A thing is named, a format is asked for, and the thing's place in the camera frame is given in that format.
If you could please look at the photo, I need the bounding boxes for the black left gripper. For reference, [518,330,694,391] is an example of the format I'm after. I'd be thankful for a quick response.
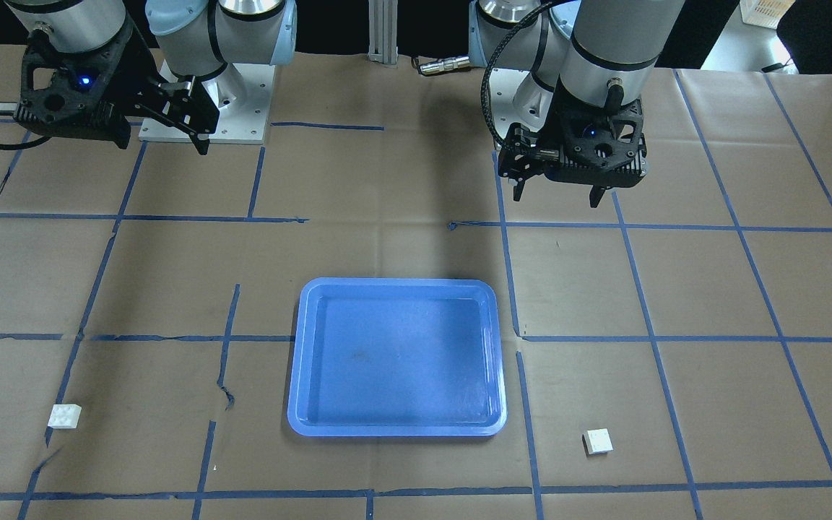
[496,97,648,209]

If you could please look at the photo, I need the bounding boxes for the metal cable connector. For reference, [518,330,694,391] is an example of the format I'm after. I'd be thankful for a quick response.
[412,56,473,77]

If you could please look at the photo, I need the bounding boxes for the brown paper table cover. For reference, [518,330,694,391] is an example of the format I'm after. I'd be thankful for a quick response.
[0,46,832,519]

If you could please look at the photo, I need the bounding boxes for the blue plastic tray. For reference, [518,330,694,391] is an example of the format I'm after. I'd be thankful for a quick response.
[286,277,508,438]

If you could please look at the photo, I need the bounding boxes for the white block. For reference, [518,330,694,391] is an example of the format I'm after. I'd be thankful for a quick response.
[47,404,82,429]
[582,428,614,456]

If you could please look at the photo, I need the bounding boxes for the white plastic basket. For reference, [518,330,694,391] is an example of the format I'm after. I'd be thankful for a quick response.
[739,0,795,30]

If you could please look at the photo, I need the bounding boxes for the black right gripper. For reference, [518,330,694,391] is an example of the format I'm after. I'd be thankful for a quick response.
[14,14,219,157]

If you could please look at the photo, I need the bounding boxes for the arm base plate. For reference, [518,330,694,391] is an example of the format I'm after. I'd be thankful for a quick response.
[490,69,553,139]
[139,59,277,145]

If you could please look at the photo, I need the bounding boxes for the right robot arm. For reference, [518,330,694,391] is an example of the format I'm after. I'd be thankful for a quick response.
[0,1,298,155]

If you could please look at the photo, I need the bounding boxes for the aluminium profile post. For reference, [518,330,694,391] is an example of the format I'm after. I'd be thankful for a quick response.
[368,0,399,68]

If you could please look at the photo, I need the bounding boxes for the black braided cable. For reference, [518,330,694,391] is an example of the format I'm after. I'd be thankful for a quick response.
[481,0,583,150]

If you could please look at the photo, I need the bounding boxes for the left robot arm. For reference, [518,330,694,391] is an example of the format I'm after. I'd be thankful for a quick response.
[468,1,683,208]

